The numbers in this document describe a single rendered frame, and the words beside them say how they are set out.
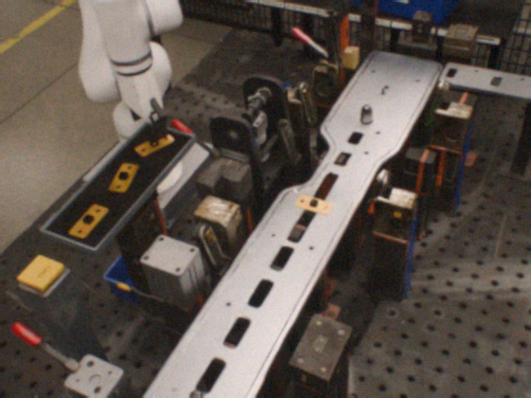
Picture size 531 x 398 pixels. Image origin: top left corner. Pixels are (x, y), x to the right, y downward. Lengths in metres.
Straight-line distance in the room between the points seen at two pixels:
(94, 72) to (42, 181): 1.71
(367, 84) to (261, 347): 0.88
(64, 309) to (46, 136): 2.33
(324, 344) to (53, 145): 2.50
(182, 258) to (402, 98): 0.82
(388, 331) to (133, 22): 0.94
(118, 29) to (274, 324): 0.63
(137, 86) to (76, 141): 2.19
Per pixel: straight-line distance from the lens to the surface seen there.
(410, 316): 1.66
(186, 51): 3.98
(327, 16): 1.72
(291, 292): 1.32
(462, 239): 1.84
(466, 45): 1.94
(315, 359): 1.20
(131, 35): 1.25
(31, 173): 3.37
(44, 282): 1.25
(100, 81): 1.65
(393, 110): 1.75
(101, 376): 1.21
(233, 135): 1.46
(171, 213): 1.88
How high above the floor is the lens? 2.06
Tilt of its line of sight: 45 degrees down
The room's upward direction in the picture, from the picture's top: 6 degrees counter-clockwise
